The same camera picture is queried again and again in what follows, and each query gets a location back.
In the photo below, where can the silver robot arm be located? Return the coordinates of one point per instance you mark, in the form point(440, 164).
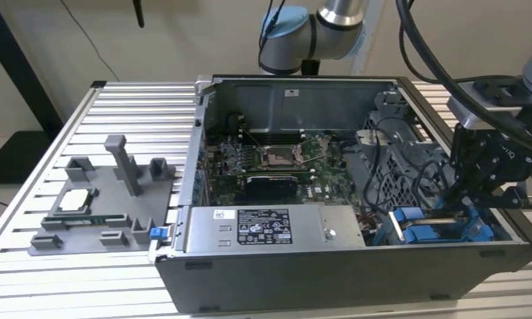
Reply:
point(336, 16)

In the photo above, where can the grey parts rack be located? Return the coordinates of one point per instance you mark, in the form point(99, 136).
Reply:
point(115, 206)

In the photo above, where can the blue case latch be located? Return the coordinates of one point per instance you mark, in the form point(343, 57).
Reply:
point(158, 232)

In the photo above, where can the black monitor stand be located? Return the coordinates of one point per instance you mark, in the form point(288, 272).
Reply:
point(21, 156)

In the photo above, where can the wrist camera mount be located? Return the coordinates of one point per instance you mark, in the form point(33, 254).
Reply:
point(474, 113)

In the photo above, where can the metal disk bay cage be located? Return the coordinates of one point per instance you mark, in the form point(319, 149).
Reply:
point(395, 166)

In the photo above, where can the hard disk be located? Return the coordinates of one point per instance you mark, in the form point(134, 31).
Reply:
point(415, 232)

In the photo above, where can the black antenna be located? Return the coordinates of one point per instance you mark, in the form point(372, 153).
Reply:
point(138, 13)

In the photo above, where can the silver power supply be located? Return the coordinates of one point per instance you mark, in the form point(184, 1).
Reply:
point(204, 229)

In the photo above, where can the black PC case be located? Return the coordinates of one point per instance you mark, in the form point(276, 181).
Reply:
point(336, 282)

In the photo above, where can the black graphics card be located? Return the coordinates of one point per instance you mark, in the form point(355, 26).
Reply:
point(271, 187)

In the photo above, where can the green motherboard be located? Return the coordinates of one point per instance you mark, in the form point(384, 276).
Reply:
point(332, 172)

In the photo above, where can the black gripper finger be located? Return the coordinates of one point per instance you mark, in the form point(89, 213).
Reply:
point(462, 149)
point(514, 196)

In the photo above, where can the thin metal locking lever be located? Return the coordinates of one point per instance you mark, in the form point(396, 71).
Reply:
point(254, 139)

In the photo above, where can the silver CPU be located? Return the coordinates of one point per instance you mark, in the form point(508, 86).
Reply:
point(76, 199)

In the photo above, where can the black RAM slot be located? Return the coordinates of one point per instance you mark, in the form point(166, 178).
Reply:
point(271, 141)
point(271, 138)
point(275, 171)
point(271, 135)
point(271, 132)

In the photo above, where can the CPU socket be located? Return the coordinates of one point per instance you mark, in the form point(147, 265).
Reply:
point(279, 157)

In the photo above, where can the green RAM stick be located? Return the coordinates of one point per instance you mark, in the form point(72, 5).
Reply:
point(88, 219)

